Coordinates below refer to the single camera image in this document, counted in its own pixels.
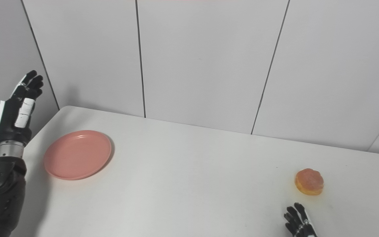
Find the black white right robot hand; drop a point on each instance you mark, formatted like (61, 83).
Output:
(299, 222)

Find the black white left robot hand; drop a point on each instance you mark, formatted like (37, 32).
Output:
(15, 115)

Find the orange cream puff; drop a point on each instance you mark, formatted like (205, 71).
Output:
(309, 181)

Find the pink round plate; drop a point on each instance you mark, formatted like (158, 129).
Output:
(77, 154)

